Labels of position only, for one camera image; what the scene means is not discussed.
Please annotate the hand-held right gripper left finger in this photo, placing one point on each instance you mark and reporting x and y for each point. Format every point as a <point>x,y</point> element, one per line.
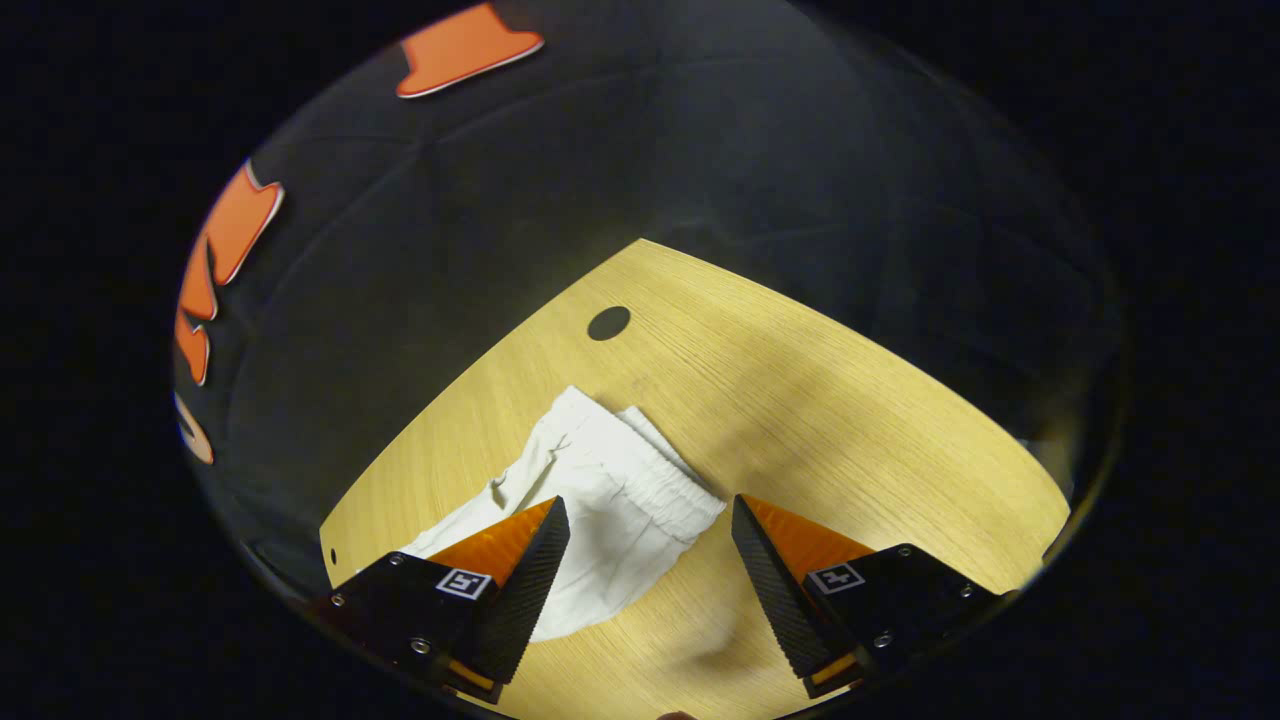
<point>530,590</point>

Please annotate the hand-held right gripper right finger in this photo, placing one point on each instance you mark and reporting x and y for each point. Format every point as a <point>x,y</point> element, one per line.
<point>775,600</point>

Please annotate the white jeans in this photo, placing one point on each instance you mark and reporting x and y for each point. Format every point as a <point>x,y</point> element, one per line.
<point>610,480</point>

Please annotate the black backdrop cloth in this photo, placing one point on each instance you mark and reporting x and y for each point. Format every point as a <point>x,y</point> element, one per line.
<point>600,180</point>

